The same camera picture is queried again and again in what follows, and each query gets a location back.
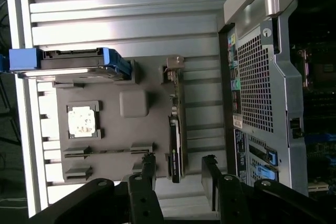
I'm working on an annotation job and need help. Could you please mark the open PC case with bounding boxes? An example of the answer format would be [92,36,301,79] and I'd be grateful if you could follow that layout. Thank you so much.
[217,0,336,198]

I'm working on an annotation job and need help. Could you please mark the grey parts rack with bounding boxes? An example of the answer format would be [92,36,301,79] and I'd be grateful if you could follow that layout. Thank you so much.
[52,57,184,184]

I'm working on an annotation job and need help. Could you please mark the hard disk in blue carrier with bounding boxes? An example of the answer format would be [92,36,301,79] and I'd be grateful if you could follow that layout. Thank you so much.
[0,47,132,82]

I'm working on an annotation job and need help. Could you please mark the silver CPU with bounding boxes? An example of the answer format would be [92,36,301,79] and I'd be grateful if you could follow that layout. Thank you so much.
[67,106,97,137]

